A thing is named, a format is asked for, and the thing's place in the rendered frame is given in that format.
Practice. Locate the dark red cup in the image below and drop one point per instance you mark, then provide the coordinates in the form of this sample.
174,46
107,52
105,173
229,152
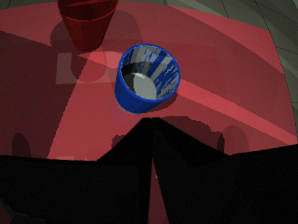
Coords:
87,21

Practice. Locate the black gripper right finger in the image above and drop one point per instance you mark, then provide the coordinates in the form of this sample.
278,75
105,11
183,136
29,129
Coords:
201,185

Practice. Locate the dark blue mug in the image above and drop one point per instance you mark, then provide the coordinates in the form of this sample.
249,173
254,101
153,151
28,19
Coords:
146,76

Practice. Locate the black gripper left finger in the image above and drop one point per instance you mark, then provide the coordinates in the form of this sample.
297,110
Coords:
112,190

